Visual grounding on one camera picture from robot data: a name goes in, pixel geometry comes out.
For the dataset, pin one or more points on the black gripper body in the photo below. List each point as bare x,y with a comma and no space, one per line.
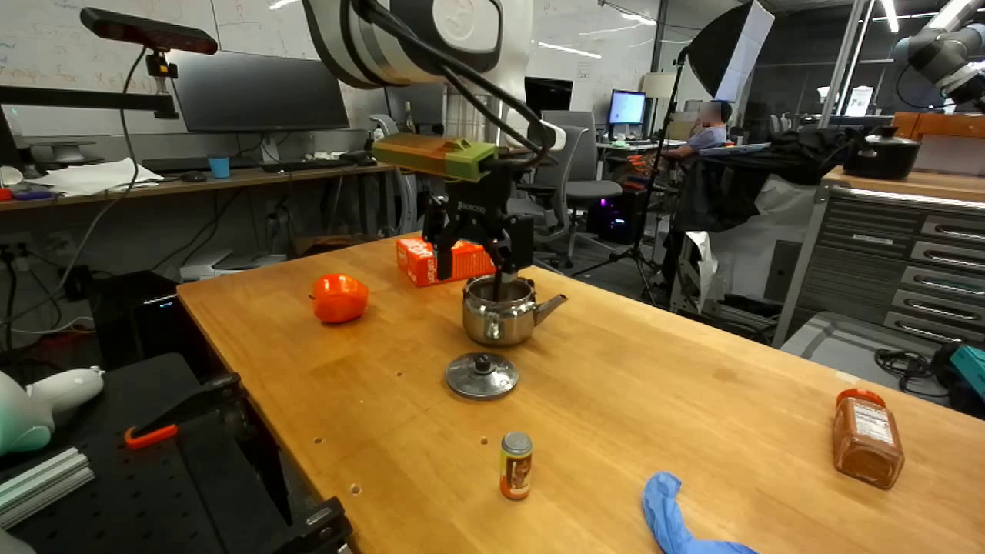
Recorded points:
481,211

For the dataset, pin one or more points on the silver teapot lid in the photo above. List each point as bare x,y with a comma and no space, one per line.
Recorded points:
481,377

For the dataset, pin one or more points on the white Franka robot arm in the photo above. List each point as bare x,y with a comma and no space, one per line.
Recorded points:
410,34

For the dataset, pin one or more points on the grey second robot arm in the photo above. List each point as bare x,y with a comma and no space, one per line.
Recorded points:
944,57

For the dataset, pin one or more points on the white robot base green light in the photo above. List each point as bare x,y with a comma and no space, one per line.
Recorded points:
24,418

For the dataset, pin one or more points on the silver metal teapot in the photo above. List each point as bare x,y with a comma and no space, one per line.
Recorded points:
502,324

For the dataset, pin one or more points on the orange cracker box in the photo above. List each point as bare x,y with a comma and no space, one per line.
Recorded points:
415,264

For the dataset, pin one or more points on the grey swivel office chair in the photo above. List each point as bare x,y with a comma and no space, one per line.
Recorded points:
589,188

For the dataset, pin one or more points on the orange toy tomato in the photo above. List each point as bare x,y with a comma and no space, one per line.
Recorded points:
340,300

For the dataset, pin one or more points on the dark computer monitor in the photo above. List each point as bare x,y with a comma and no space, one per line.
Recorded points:
548,93

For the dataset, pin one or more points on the black keyboard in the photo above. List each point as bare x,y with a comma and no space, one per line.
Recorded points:
308,161

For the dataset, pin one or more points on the lit blue computer monitor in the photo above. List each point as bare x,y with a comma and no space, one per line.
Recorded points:
625,110

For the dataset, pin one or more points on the small orange label bottle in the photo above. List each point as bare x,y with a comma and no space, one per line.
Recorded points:
516,473

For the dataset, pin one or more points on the seated person blue shirt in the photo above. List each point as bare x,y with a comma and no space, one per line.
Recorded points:
710,133

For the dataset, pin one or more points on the blue cup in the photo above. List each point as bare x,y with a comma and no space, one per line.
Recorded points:
219,169

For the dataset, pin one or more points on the long wooden desk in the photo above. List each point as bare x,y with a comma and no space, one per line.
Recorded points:
203,186

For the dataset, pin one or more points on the large dark monitor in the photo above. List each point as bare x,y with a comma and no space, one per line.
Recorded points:
255,93

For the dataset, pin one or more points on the black softbox light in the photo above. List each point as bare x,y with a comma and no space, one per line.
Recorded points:
719,52

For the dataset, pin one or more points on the blue cloth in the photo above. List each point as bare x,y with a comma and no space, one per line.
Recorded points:
666,513

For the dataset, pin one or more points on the black bar clamp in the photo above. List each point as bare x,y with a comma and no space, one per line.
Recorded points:
323,528

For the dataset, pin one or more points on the black jacket pile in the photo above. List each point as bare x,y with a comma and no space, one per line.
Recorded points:
781,165

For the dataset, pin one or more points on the black computer case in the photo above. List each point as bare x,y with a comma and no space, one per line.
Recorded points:
132,320

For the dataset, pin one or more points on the white paper stack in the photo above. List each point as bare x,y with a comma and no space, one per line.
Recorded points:
94,177

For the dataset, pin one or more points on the black robot mounting board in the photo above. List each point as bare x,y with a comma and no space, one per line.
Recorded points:
154,502

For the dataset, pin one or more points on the grey drawer cabinet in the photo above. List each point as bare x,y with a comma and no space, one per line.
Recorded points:
882,258

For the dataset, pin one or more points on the lit white computer monitor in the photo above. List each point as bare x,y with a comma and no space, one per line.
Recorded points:
857,101

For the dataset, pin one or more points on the black cooking pot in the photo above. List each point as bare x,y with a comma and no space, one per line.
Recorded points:
882,158

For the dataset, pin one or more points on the orange spice jar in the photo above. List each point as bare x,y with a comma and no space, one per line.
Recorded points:
865,442

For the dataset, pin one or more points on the orange wooden platform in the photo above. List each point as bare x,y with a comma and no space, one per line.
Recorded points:
939,124

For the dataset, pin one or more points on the teal plastic device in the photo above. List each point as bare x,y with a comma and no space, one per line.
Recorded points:
969,371

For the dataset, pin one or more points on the orange green wrist camera mount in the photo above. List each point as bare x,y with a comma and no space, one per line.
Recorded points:
433,155

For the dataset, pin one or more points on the black stereo camera bar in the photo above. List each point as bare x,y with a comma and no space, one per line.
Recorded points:
142,28

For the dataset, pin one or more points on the black camera support arm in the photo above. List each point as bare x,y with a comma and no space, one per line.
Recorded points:
80,101

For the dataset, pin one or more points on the aluminium profile rail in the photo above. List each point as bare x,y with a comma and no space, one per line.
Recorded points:
42,489

